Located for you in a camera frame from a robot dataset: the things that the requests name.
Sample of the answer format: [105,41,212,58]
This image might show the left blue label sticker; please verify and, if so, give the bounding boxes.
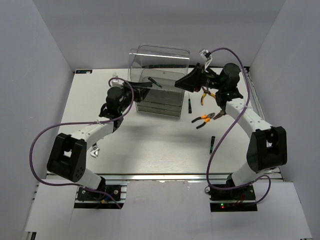
[75,69,93,74]

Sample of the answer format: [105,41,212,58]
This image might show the clear plastic drawer cabinet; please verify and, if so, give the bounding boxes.
[127,44,190,119]

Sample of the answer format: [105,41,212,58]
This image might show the orange handled pliers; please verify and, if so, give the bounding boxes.
[191,112,216,130]

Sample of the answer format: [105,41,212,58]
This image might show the front aluminium rail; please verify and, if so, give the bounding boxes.
[44,172,241,182]

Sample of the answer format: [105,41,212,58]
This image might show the right aluminium rail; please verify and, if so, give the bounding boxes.
[241,68,288,179]

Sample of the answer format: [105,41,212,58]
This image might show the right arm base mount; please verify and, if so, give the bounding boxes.
[204,185,258,213]

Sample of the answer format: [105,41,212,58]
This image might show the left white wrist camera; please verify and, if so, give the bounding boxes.
[110,72,119,85]

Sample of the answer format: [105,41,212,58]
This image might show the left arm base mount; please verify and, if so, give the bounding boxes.
[74,184,127,210]

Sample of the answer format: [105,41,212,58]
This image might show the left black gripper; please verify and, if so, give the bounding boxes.
[117,80,153,114]

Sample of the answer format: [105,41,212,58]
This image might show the silver adjustable wrench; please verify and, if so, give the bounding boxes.
[90,143,100,158]

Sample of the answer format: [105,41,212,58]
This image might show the green black screwdriver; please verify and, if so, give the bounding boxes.
[188,92,192,114]
[209,136,216,155]
[148,77,163,89]

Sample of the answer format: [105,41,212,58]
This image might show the yellow handled needle-nose pliers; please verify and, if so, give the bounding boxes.
[200,87,216,106]

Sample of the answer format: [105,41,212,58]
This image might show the aluminium rail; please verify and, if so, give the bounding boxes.
[44,172,241,182]
[241,68,288,179]

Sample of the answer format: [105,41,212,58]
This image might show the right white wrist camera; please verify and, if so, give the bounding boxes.
[199,49,213,70]

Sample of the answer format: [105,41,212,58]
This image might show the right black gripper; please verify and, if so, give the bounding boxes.
[174,63,225,93]

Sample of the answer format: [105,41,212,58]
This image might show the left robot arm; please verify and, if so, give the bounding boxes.
[46,81,153,200]

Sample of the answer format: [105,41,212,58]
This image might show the clear hinged cabinet lid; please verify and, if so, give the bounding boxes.
[128,44,190,92]

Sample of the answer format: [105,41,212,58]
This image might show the yellow handled small pliers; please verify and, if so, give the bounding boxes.
[213,110,226,120]

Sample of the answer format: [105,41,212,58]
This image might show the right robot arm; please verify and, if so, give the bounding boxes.
[174,63,288,200]

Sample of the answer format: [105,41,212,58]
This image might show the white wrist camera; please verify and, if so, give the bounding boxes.
[199,49,213,70]
[110,72,119,85]

